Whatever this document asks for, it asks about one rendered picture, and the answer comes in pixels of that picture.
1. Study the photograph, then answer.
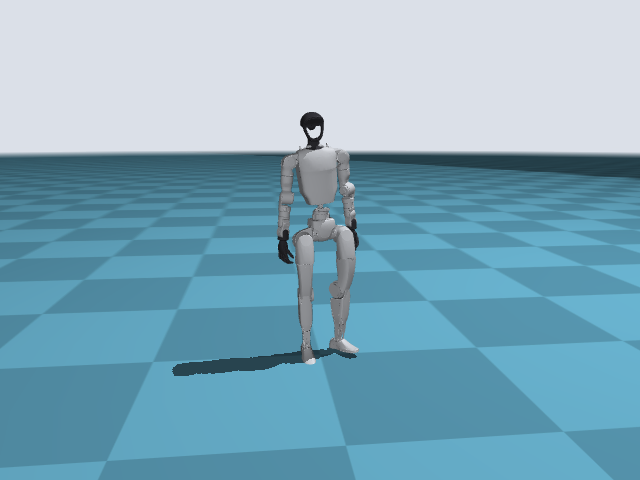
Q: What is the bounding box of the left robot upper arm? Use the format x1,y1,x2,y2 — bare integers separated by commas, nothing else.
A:
334,149,355,197

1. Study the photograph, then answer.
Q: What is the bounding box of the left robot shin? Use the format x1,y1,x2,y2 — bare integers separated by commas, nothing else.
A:
330,289,350,342

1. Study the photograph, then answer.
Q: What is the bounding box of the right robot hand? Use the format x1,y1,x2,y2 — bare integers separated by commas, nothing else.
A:
278,230,294,264

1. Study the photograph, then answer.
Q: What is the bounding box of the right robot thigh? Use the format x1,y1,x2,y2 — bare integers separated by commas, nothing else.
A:
292,227,314,302

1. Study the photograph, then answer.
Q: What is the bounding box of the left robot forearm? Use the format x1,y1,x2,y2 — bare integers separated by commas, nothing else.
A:
342,192,357,227

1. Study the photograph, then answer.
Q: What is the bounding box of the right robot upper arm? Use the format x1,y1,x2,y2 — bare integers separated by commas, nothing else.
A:
281,153,298,204

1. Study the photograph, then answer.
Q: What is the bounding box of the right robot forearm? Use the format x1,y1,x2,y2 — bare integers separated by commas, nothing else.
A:
277,192,291,238

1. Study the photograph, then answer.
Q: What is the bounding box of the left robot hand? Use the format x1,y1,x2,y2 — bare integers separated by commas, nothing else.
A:
346,219,359,250

